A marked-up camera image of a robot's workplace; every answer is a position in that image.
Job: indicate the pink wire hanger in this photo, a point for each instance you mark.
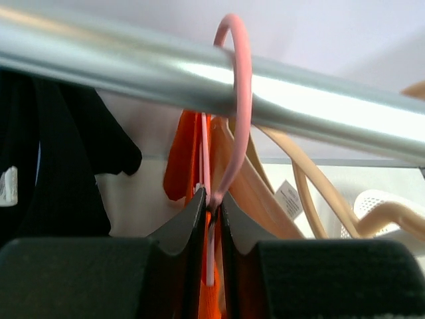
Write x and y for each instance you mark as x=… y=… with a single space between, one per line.
x=233 y=24

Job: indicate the silver clothes rack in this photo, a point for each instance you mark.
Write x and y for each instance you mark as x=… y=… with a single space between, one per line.
x=49 y=42

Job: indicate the orange t shirt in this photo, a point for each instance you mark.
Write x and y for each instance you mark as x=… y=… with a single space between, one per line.
x=180 y=179

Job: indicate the beige plastic hanger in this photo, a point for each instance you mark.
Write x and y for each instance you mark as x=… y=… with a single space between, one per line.
x=305 y=173

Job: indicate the beige t shirt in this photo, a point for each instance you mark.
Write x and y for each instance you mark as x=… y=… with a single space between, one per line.
x=250 y=189

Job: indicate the black t shirt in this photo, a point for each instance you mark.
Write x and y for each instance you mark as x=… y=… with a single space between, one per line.
x=59 y=137

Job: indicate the beige hanger on rail end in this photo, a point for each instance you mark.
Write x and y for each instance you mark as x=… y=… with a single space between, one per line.
x=416 y=90

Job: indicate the white perforated plastic basket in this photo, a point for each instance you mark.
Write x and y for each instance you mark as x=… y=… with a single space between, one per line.
x=379 y=213

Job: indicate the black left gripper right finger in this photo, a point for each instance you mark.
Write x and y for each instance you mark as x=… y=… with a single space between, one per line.
x=244 y=279

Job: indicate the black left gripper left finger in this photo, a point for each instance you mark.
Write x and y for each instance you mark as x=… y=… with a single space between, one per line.
x=175 y=263

